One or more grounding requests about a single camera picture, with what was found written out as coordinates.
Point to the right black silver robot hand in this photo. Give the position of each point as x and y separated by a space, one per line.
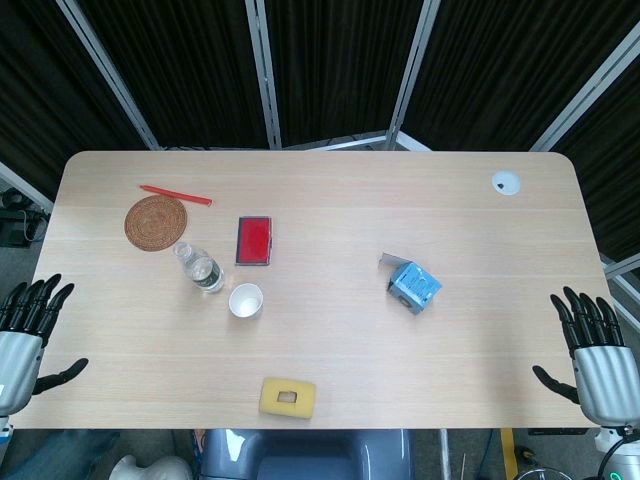
607 380

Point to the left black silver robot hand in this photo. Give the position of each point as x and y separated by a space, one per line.
20 365

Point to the transparent plastic water bottle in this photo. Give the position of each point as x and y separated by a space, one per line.
202 272

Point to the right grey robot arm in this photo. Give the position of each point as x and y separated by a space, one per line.
625 455

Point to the white paper cup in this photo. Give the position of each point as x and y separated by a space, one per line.
245 301

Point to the chrome chair base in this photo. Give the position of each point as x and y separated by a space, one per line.
542 472

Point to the black device on floor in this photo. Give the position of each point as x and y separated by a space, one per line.
12 227

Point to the white rounded plastic object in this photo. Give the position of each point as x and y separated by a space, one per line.
150 470

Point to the round woven rattan coaster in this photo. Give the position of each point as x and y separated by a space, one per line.
156 222

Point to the black fabric partition panel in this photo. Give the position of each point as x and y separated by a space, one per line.
175 75
50 100
615 175
500 75
340 65

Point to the blue cardboard speaker box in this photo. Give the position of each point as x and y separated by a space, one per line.
415 287

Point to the red pen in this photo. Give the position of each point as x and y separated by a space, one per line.
175 194

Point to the yellow sponge with hole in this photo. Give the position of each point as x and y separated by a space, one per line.
272 397

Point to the red ink pad case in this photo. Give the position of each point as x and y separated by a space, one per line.
254 241

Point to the grey robot torso base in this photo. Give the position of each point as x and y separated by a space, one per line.
300 455

